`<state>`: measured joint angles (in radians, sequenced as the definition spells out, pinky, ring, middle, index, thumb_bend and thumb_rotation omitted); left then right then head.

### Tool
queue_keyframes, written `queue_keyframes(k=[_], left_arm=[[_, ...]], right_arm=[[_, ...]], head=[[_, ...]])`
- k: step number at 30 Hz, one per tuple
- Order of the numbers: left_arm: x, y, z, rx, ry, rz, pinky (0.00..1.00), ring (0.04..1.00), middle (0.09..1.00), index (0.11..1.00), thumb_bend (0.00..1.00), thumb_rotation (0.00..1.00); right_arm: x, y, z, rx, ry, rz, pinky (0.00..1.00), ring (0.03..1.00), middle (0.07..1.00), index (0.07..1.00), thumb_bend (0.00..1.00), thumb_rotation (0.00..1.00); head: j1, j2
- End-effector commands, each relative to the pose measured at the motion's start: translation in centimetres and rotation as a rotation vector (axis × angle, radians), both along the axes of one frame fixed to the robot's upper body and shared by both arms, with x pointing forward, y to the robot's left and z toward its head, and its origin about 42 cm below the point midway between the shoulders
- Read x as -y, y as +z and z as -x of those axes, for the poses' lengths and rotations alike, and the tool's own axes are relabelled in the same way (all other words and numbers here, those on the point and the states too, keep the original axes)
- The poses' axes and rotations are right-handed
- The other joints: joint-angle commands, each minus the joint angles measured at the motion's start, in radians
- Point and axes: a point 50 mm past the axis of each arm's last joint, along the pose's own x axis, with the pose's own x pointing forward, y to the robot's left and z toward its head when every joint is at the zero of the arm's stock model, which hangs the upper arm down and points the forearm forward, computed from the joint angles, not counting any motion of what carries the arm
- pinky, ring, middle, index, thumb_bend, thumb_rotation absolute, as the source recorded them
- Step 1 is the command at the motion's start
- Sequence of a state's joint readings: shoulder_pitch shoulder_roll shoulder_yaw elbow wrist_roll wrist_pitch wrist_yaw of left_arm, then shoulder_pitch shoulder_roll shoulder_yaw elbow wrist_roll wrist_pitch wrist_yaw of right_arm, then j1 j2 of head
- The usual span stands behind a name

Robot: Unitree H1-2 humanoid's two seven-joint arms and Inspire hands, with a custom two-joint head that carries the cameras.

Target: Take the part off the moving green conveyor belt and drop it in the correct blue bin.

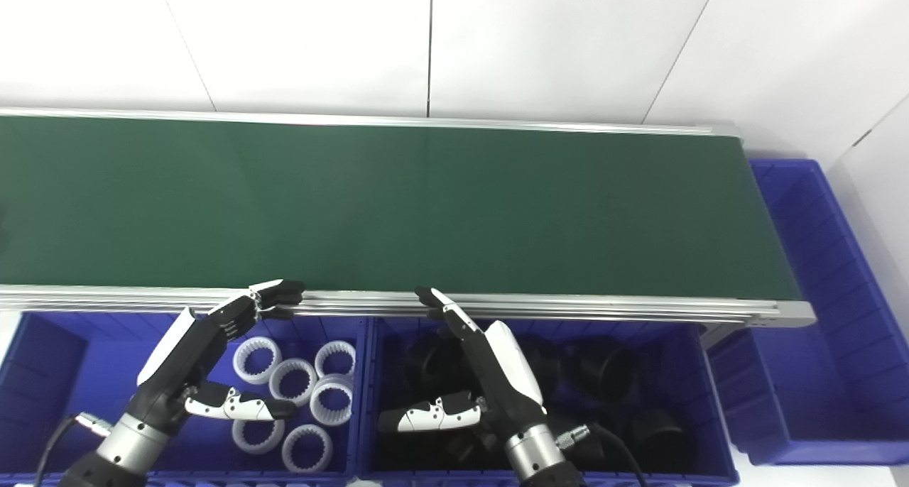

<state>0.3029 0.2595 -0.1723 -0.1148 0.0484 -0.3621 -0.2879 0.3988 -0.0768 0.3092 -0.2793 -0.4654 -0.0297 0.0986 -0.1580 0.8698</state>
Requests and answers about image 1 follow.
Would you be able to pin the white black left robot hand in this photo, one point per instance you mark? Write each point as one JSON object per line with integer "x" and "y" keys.
{"x": 167, "y": 352}

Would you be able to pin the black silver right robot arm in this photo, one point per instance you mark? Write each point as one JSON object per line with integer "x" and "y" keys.
{"x": 532, "y": 455}

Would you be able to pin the blue bin with black parts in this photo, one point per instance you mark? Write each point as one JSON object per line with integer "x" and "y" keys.
{"x": 703, "y": 402}

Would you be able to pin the empty blue bin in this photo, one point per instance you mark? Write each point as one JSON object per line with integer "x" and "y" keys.
{"x": 817, "y": 373}

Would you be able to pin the green conveyor belt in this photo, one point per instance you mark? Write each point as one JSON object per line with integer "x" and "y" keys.
{"x": 426, "y": 203}
{"x": 568, "y": 308}

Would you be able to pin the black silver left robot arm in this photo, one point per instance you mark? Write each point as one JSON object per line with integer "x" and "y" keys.
{"x": 131, "y": 441}

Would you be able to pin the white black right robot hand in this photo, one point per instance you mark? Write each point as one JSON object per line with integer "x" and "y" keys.
{"x": 511, "y": 366}

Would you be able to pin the blue bin with white rings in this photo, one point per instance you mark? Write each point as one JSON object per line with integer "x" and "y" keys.
{"x": 85, "y": 387}

